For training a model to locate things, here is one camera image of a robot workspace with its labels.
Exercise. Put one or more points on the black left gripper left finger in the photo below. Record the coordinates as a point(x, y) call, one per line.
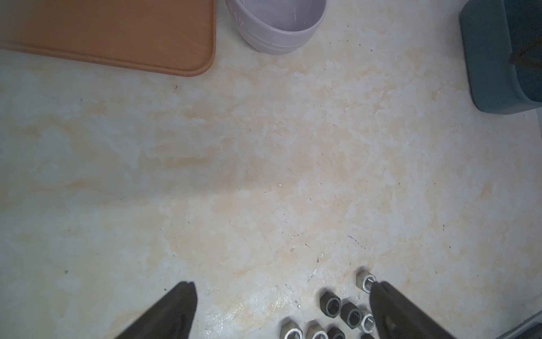
point(170, 317)

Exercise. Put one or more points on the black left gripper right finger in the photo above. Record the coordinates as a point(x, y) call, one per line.
point(397, 317)

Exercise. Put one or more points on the teal plastic storage box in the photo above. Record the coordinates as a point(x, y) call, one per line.
point(502, 48)

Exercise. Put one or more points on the silver hex nut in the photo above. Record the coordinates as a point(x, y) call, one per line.
point(290, 330)
point(315, 331)
point(367, 324)
point(365, 280)

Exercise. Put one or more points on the brown rectangular mat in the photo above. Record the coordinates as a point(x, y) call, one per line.
point(171, 37)

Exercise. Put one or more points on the lilac plastic bowl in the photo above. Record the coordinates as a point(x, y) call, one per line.
point(277, 27)

